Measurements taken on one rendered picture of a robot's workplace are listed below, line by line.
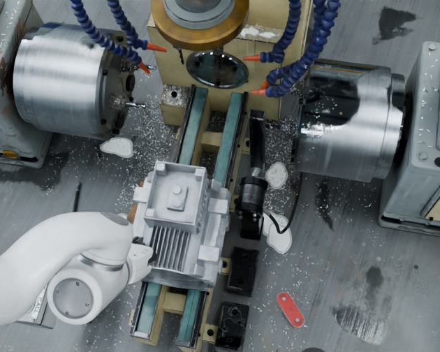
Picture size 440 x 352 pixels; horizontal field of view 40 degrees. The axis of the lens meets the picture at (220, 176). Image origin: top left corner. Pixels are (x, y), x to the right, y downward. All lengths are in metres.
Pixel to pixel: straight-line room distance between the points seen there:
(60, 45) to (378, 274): 0.88
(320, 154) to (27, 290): 0.67
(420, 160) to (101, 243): 0.63
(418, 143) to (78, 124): 0.71
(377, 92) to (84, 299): 0.70
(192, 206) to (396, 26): 0.88
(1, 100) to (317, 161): 0.69
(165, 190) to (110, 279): 0.33
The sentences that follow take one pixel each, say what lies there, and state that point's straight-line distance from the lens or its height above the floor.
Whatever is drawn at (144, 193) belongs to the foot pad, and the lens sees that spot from 1.26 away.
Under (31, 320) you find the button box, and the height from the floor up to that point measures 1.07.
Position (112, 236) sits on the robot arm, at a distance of 0.90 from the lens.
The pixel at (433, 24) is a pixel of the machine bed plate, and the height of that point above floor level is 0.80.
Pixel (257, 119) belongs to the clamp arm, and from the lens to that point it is 1.11.
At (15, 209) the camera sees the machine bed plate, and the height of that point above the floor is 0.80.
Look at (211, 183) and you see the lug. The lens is 1.23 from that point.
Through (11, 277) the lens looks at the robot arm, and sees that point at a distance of 0.84.
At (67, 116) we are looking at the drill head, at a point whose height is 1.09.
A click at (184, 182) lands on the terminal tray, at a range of 1.21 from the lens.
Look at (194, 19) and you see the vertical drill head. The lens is 1.10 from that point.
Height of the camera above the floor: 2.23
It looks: 67 degrees down
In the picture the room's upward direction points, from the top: 9 degrees counter-clockwise
